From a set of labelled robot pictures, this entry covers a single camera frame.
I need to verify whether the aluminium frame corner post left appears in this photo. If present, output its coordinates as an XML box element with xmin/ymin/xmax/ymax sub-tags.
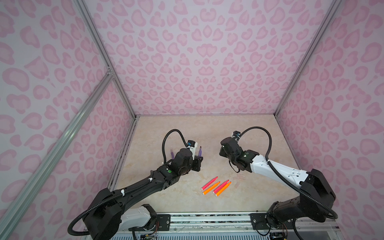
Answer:
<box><xmin>73</xmin><ymin>0</ymin><xmax>137</xmax><ymax>120</ymax></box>

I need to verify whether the orange marker pen right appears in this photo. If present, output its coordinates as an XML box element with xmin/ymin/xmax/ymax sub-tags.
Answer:
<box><xmin>215</xmin><ymin>182</ymin><xmax>232</xmax><ymax>197</ymax></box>

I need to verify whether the orange marker pen left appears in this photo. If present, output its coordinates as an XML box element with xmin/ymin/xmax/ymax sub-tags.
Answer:
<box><xmin>203</xmin><ymin>182</ymin><xmax>221</xmax><ymax>195</ymax></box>

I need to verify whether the orange marker pen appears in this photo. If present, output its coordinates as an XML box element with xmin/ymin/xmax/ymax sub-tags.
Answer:
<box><xmin>215</xmin><ymin>182</ymin><xmax>232</xmax><ymax>197</ymax></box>
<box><xmin>203</xmin><ymin>182</ymin><xmax>221</xmax><ymax>195</ymax></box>

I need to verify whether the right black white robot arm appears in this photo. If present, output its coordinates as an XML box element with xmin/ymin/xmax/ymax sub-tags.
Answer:
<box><xmin>220</xmin><ymin>137</ymin><xmax>338</xmax><ymax>229</ymax></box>

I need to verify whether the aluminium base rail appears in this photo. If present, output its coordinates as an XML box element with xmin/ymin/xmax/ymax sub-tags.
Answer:
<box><xmin>86</xmin><ymin>210</ymin><xmax>343</xmax><ymax>240</ymax></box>

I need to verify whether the right black cable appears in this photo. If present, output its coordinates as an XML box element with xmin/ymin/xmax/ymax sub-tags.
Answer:
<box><xmin>238</xmin><ymin>126</ymin><xmax>339</xmax><ymax>220</ymax></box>

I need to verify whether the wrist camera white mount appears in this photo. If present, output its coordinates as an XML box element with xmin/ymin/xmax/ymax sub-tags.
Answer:
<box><xmin>232</xmin><ymin>131</ymin><xmax>241</xmax><ymax>142</ymax></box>
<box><xmin>187</xmin><ymin>140</ymin><xmax>198</xmax><ymax>159</ymax></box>

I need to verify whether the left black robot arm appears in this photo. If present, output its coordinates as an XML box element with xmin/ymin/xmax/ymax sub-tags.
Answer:
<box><xmin>80</xmin><ymin>148</ymin><xmax>203</xmax><ymax>240</ymax></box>

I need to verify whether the pink marker pen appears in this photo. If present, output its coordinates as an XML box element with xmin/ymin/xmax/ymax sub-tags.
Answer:
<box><xmin>213</xmin><ymin>180</ymin><xmax>229</xmax><ymax>194</ymax></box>
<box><xmin>201</xmin><ymin>177</ymin><xmax>218</xmax><ymax>191</ymax></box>

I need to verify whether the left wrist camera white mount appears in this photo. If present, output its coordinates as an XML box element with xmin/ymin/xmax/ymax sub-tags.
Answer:
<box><xmin>187</xmin><ymin>140</ymin><xmax>198</xmax><ymax>159</ymax></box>

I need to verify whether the aluminium frame strut left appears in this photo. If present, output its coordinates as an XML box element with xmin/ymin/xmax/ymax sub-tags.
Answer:
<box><xmin>1</xmin><ymin>73</ymin><xmax>114</xmax><ymax>240</ymax></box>

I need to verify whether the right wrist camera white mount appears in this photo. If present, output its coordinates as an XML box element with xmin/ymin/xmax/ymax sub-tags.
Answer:
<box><xmin>232</xmin><ymin>131</ymin><xmax>241</xmax><ymax>142</ymax></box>

